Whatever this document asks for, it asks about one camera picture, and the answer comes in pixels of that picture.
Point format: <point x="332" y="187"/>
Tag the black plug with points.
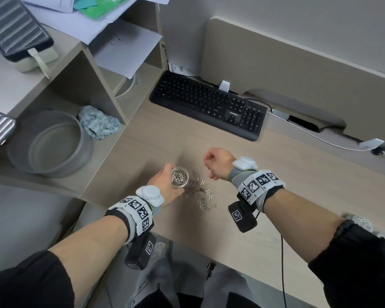
<point x="379" y="150"/>

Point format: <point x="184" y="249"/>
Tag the white coiled tube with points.
<point x="133" y="88"/>

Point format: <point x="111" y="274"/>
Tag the black right sleeve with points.
<point x="359" y="269"/>

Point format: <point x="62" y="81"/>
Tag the pale blue crumpled cloth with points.
<point x="99" y="123"/>

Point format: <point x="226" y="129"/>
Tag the black left sleeve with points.
<point x="25" y="282"/>

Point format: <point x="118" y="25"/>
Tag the person's right hand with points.
<point x="221" y="163"/>

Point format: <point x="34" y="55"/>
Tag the grey marker wristband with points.
<point x="256" y="187"/>
<point x="134" y="214"/>

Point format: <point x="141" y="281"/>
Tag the clear jar with label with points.
<point x="361" y="221"/>

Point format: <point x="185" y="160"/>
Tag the white printed paper slip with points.
<point x="179" y="70"/>

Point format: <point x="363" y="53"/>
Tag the green packet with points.
<point x="102" y="7"/>

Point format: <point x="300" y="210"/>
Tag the white round tracker puck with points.
<point x="244" y="164"/>
<point x="150" y="195"/>

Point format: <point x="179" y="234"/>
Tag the person's grey trousers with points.
<point x="179" y="272"/>

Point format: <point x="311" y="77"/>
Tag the person's left hand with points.
<point x="162" y="186"/>

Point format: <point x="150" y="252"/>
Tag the beige desk divider panel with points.
<point x="292" y="70"/>

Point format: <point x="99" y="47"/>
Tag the black ribbed device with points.
<point x="16" y="25"/>

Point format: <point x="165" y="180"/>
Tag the person's right forearm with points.
<point x="301" y="221"/>

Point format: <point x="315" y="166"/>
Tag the black sleeve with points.
<point x="359" y="269"/>
<point x="25" y="282"/>

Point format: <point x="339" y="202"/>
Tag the black keyboard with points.
<point x="195" y="96"/>

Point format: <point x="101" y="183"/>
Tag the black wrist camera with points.
<point x="242" y="218"/>
<point x="139" y="251"/>

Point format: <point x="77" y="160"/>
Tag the person's left forearm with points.
<point x="90" y="250"/>

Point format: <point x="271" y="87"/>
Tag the white paper stack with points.
<point x="45" y="3"/>

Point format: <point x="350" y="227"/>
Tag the pile of silver paper clips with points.
<point x="202" y="192"/>

